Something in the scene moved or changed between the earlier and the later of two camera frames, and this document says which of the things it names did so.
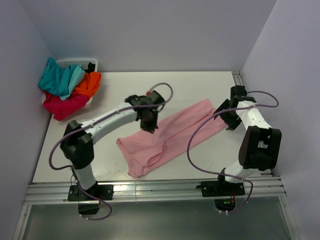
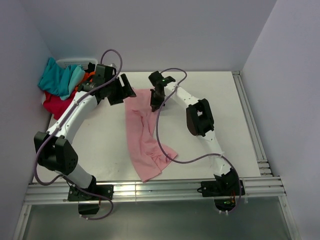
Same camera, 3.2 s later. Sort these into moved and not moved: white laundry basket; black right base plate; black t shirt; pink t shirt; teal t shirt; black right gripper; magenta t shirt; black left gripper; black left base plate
Moved: pink t shirt; black left gripper; black right gripper
Not moved: black left base plate; teal t shirt; black t shirt; magenta t shirt; white laundry basket; black right base plate
